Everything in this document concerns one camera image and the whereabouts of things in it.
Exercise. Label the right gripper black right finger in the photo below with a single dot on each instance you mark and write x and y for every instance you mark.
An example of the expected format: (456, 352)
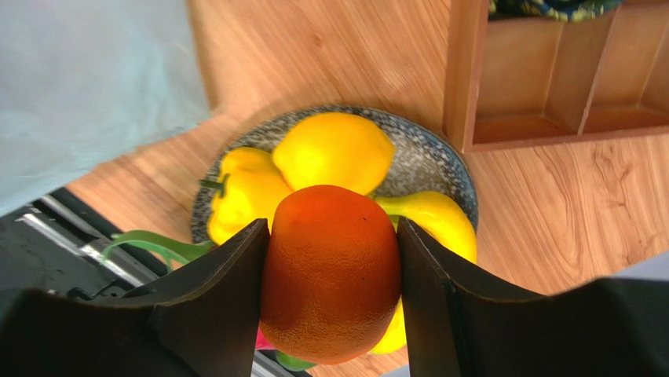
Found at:
(462, 320)

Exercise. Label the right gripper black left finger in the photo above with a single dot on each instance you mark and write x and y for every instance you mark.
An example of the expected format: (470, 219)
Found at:
(200, 320)

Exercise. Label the green fake avocado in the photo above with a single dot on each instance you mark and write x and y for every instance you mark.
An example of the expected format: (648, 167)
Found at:
(292, 363)

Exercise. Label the yellow fake banana bunch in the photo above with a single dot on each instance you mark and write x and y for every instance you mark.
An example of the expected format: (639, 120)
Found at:
(443, 219)

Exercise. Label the orange fake tangerine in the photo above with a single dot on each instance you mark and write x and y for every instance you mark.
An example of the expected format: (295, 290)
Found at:
(332, 277)

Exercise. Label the yellow fake bell pepper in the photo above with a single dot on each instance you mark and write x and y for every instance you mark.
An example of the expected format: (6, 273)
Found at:
(249, 186)

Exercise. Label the yellow fake lemon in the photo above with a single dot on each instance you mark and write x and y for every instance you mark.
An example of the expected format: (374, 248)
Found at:
(335, 148)

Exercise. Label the translucent printed plastic bag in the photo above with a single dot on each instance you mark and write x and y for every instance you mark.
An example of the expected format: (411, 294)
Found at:
(84, 82)

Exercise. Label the speckled round plate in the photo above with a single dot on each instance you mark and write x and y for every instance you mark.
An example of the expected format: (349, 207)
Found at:
(421, 162)

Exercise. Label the brown wooden compartment tray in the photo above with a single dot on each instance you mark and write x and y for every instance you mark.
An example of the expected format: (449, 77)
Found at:
(530, 81)

